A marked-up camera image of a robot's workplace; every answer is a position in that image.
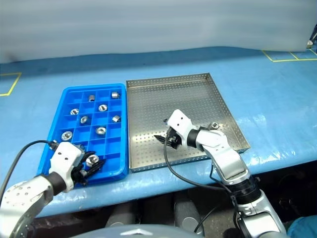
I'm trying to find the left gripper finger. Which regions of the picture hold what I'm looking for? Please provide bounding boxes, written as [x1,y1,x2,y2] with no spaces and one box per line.
[83,150,96,162]
[81,160,106,177]

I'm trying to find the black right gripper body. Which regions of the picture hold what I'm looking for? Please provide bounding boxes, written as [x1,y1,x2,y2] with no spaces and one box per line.
[166,127,183,150]

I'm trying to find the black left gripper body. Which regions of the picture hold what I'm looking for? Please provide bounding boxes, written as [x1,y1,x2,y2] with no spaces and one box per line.
[72,151,89,186]

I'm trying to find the blue compartment tray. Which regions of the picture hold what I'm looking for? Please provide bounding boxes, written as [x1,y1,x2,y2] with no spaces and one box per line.
[36,83,129,187]

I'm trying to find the perforated metal tray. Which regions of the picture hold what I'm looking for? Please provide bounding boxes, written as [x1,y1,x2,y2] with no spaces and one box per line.
[125,72,251,174]

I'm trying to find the dark rounded shape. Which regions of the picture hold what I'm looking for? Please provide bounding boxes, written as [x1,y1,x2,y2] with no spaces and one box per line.
[173,194,205,236]
[106,202,137,228]

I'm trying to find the grey robot torso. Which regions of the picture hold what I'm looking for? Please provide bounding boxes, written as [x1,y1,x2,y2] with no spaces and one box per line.
[84,224,206,238]

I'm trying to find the blue fabric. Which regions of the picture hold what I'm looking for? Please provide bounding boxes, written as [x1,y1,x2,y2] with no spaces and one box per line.
[287,216,317,238]

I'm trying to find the dark background device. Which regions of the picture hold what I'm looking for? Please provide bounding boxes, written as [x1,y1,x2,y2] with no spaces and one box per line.
[306,23,317,49]

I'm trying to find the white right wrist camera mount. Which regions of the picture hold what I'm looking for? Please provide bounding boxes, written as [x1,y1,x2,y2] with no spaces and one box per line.
[167,109,199,147]

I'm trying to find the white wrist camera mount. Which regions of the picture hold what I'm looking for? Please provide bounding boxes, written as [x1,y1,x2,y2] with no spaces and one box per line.
[167,109,199,147]
[48,141,84,193]

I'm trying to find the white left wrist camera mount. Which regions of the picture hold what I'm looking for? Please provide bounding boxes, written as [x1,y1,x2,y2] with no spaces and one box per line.
[48,141,84,193]

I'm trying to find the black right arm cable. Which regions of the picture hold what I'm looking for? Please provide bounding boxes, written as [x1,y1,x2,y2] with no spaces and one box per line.
[163,133,248,238]

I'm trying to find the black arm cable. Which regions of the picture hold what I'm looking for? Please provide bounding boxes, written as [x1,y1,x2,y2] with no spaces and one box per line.
[0,140,59,196]
[163,133,248,238]

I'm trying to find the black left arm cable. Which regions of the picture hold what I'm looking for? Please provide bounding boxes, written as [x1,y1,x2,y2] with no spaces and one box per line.
[0,140,59,196]

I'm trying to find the thin black cable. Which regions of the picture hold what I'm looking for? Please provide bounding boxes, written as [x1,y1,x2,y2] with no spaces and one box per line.
[194,202,230,234]

